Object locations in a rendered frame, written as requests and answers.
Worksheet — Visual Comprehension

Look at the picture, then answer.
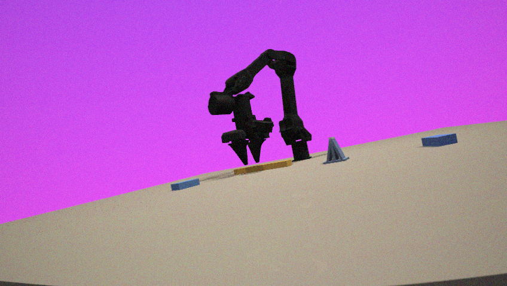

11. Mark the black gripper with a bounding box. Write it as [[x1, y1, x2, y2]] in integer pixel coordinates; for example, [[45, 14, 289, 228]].
[[221, 111, 270, 165]]

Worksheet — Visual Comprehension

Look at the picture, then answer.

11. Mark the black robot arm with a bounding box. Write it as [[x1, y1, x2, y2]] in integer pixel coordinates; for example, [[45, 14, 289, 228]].
[[208, 49, 311, 162]]

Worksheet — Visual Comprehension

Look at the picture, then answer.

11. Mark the yellow bar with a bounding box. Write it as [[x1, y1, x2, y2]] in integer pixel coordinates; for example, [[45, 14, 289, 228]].
[[234, 160, 292, 175]]

